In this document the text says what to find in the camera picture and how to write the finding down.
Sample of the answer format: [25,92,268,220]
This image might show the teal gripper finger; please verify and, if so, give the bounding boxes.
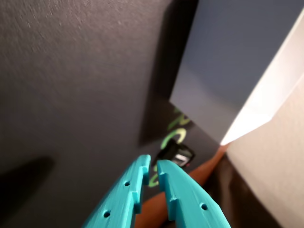
[156,160,233,228]
[82,154,152,228]

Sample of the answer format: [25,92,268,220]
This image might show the black mat with letters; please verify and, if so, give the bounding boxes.
[0,0,224,228]

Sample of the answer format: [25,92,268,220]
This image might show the small black battery pack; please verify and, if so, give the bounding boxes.
[155,140,197,168]

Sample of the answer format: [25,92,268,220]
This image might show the white cardboard box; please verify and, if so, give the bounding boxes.
[169,0,304,146]

